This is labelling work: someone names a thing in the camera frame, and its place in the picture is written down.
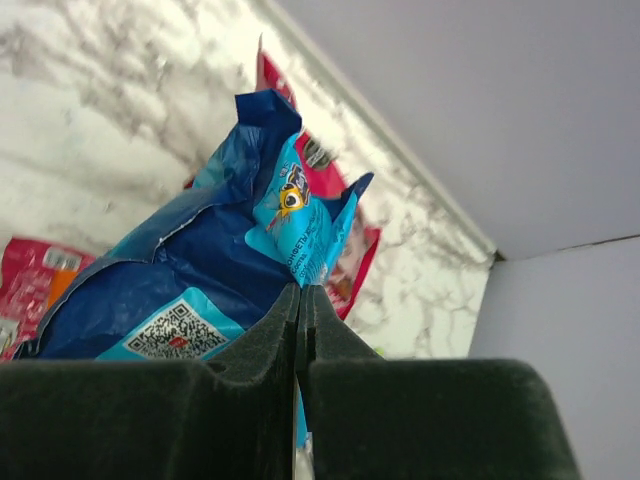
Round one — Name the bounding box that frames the blue snack packet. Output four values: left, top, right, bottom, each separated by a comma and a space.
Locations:
16, 90, 372, 367

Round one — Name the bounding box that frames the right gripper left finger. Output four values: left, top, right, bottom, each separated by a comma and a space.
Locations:
205, 284, 300, 479

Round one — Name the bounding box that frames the orange snack box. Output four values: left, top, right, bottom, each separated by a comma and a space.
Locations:
47, 269, 78, 308

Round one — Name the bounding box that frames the red crisps bag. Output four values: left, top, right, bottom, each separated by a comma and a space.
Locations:
254, 45, 381, 319

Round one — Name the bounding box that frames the red snack packet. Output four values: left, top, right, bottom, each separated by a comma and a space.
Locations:
1, 237, 95, 362

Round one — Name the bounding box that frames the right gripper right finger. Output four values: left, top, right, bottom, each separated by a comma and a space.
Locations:
297, 286, 382, 479

